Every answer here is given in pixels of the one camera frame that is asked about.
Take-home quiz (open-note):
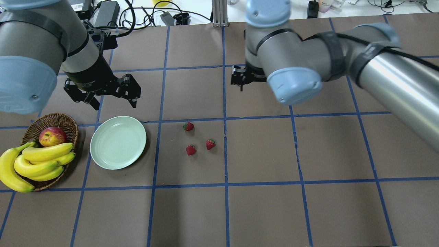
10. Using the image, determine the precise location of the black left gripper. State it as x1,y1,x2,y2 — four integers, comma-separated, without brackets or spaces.
64,54,141,110

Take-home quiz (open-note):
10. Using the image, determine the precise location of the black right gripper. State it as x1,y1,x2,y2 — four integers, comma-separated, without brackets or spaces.
230,64,267,91

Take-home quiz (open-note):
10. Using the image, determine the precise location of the red strawberry green top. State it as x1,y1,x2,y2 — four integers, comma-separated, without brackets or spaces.
205,139,216,150

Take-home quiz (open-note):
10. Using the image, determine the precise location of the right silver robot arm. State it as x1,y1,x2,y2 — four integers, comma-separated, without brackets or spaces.
231,0,439,151

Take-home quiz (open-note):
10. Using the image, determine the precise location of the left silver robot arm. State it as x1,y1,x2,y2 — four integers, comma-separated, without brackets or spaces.
0,0,141,115

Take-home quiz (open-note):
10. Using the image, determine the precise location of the light green plate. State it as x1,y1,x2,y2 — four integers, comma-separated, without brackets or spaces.
90,116,147,170

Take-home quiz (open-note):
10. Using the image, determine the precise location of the black power adapter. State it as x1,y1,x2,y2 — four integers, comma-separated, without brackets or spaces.
91,0,120,27

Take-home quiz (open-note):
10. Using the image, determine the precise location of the red apple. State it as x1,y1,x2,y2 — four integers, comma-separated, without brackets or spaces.
38,127,67,147

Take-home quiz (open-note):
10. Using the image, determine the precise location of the brown wicker basket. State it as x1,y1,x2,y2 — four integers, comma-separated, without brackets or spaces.
19,113,79,192

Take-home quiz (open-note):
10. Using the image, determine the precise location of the white paper cup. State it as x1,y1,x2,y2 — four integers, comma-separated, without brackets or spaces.
318,0,334,13

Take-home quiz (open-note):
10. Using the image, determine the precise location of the yellow banana bunch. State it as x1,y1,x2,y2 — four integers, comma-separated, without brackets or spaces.
0,142,76,193

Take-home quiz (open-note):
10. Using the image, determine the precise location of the aluminium frame post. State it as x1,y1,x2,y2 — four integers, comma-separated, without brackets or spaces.
211,0,229,27

